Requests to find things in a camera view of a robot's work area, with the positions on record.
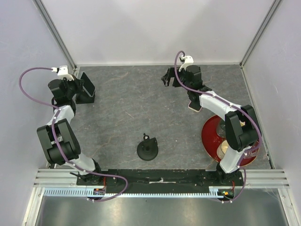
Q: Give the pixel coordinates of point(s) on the black phone clear case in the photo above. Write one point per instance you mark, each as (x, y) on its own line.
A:
(88, 86)

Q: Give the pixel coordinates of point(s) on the left aluminium frame post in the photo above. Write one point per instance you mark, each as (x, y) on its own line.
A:
(55, 33)

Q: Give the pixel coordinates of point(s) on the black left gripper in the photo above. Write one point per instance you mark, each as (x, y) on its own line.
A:
(78, 83)

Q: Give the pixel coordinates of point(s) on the red round tray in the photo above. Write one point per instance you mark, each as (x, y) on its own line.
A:
(212, 141)

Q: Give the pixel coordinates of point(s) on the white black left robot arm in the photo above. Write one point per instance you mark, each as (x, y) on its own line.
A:
(58, 141)

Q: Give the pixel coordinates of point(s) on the black round base mount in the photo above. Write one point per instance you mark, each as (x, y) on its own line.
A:
(147, 149)

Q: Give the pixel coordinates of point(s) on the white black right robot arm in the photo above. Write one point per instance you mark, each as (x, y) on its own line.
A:
(241, 125)

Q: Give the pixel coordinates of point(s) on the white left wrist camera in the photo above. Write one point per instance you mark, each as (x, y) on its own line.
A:
(63, 73)

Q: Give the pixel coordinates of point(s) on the right aluminium frame post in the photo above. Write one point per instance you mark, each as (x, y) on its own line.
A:
(263, 26)

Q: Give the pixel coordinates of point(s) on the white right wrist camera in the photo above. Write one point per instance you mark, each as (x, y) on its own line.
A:
(186, 61)

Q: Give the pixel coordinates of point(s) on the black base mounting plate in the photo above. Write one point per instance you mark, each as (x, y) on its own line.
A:
(160, 179)

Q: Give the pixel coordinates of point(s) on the clear plastic cup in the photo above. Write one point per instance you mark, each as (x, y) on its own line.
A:
(220, 130)

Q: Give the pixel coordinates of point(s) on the black phone pink case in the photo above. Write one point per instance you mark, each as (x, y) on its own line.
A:
(194, 106)

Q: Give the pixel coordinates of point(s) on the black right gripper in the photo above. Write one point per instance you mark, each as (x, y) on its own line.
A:
(170, 73)

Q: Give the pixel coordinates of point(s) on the aluminium frame post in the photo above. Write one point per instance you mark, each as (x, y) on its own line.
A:
(55, 33)
(263, 26)

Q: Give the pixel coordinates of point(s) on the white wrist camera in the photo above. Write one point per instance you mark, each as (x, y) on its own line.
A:
(186, 61)
(63, 73)

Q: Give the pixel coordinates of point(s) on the beige paper cup lower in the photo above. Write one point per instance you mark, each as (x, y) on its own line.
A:
(222, 149)

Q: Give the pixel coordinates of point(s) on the grey slotted cable duct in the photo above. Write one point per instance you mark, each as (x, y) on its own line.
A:
(99, 193)

